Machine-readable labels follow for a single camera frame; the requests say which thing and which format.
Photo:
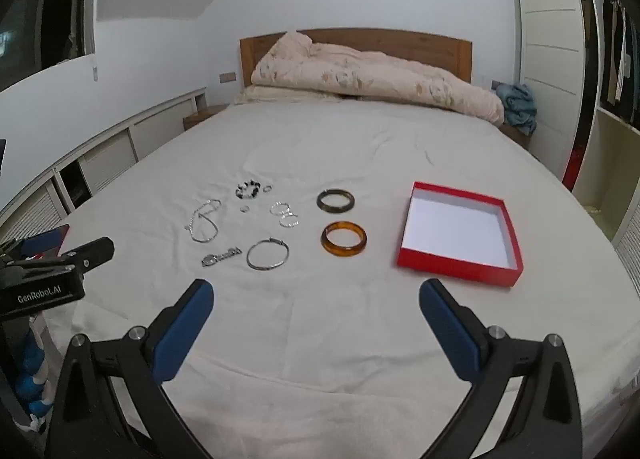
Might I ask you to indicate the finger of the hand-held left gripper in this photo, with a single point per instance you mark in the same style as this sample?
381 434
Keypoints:
90 251
40 244

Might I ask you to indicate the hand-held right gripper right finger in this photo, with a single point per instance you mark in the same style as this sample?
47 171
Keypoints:
450 334

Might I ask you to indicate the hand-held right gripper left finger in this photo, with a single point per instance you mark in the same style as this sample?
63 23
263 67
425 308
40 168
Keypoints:
182 334

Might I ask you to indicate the thin silver bangle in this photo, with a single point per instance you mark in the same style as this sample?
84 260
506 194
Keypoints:
252 265

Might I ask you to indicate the red cardboard box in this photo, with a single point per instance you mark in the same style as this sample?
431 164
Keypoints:
455 234

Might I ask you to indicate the amber bangle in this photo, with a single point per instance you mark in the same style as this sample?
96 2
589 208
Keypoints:
330 249

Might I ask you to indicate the dark green bangle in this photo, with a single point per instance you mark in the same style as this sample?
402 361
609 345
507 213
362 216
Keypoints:
322 205

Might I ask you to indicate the person's left hand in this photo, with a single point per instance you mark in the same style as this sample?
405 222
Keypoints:
32 364

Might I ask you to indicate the low white louvered cabinet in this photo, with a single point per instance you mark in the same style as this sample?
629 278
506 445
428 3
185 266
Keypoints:
105 154

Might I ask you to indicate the wooden nightstand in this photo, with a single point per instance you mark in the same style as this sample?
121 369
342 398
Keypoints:
202 116
515 136

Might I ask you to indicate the red bag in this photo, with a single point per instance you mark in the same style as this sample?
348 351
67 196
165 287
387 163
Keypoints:
572 169

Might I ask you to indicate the bed with white sheet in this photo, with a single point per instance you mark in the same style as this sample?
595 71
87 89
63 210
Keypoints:
320 149

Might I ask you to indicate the open white shelf unit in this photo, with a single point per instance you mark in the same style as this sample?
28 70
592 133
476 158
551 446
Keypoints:
615 164

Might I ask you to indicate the blue crumpled cloth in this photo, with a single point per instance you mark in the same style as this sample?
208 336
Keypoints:
520 106

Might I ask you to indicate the dark window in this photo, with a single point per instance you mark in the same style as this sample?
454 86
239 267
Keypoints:
40 4

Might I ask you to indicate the beige pillow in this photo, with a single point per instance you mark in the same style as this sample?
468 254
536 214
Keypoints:
280 94

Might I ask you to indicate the pink floral quilt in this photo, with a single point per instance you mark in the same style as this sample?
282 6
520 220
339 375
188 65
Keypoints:
380 74

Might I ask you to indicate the tall white wardrobe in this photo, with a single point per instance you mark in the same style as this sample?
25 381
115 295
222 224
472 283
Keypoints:
550 64

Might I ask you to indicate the wooden headboard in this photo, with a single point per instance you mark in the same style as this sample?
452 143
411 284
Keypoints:
400 41

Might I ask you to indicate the hanging dark clothes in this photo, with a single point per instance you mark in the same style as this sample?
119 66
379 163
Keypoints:
617 54

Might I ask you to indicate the wall switch plate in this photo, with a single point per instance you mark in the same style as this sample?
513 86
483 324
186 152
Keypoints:
227 77

